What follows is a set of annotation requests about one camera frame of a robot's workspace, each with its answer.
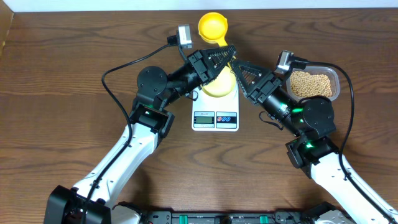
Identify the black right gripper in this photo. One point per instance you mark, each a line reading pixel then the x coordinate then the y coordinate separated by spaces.
pixel 260 73

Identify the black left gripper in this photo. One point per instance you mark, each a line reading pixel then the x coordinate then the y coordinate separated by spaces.
pixel 196 64

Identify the yellow plastic measuring scoop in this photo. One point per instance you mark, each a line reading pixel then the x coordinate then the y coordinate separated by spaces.
pixel 212 28

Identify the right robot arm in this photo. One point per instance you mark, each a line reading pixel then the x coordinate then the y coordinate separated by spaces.
pixel 311 121

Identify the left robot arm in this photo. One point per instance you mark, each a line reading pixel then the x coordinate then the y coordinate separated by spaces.
pixel 93 199

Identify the pale yellow bowl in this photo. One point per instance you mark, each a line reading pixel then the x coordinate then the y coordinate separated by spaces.
pixel 222 85

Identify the white digital kitchen scale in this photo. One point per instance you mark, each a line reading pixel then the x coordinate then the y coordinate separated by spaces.
pixel 215 114

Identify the soybeans in container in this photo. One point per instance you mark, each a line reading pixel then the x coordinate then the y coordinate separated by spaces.
pixel 306 85

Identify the clear plastic container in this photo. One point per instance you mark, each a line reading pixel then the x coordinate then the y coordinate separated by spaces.
pixel 330 73

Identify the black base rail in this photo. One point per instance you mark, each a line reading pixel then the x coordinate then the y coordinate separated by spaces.
pixel 322 213

